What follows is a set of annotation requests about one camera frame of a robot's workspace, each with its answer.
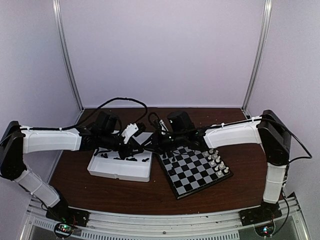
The white queen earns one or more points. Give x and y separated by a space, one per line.
219 158

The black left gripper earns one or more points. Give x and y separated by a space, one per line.
132 145

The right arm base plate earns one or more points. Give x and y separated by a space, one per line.
257 215

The black king piece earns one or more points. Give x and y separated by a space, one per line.
172 172

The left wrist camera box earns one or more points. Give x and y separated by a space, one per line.
132 129

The circuit board with leds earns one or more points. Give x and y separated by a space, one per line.
264 230
62 230

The left circuit board with LEDs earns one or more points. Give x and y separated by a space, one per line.
62 230

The right circuit board with LEDs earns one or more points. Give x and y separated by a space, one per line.
264 230

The black and grey chessboard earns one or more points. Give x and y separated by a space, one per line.
193 171

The black pieces pile in tray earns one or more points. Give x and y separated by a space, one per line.
114 156

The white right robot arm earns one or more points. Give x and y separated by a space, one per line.
266 130

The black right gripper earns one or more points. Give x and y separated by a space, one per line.
157 144

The left aluminium frame post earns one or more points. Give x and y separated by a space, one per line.
65 53

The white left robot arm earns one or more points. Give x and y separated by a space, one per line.
19 143

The right aluminium frame post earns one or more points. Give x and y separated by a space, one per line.
263 35

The white king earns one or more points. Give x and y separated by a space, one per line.
216 154

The white compartment tray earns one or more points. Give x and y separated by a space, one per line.
108 164

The aluminium frame post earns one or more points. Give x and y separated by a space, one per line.
65 53
263 35

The front aluminium rail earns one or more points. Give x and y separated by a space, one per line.
223 225

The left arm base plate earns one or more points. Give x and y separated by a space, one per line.
70 216

